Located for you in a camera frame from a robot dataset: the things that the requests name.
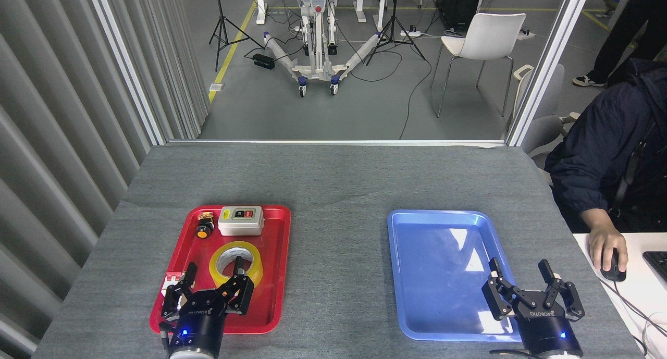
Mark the blue plastic tray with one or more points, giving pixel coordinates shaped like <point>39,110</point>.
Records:
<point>432,265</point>

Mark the white two-button switch box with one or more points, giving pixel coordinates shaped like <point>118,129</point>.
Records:
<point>241,224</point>

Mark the yellow push button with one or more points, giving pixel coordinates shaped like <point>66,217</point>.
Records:
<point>203,233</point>

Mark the white wheeled stand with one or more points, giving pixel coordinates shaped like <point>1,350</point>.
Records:
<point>314,46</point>

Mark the white desk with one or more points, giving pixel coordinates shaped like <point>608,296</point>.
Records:
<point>641,307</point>

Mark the white circuit breaker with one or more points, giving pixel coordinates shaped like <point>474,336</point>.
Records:
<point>172,282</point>

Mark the person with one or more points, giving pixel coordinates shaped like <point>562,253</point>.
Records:
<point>625,25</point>
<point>604,140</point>

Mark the silver post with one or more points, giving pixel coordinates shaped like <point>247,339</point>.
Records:
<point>548,62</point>

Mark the red plastic tray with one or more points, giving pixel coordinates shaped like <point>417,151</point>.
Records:
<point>271,275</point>

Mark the yellow tape roll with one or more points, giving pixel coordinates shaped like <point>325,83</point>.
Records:
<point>255,262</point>

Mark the grey office chair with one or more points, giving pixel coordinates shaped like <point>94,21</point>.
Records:
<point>544,135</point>

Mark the person's hand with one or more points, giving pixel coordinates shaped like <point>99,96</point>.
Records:
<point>607,244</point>

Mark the white plastic chair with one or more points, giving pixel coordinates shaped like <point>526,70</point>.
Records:
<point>490,33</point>

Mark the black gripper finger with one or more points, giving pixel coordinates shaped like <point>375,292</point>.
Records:
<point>190,273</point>
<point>545,270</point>
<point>494,268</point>
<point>239,265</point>

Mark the white power strip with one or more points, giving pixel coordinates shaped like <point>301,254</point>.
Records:
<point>525,35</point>
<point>410,33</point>

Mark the black computer mouse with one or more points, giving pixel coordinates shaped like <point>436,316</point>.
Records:
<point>615,275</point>

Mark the black power adapter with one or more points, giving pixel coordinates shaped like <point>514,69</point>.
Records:
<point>263,61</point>

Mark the white desk leg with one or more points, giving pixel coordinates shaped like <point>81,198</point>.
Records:
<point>260,4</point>
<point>382,4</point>
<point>359,4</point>

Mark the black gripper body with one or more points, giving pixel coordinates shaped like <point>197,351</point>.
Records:
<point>195,330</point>
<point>547,330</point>

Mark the silver rail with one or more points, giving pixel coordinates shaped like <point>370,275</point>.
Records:
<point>333,142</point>

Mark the black keyboard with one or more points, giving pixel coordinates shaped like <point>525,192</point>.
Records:
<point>657,265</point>

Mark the grey floor plate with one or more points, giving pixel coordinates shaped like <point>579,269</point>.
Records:
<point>217,87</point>

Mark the black tripod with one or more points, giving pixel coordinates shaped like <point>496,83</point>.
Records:
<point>221,10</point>
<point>394,4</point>

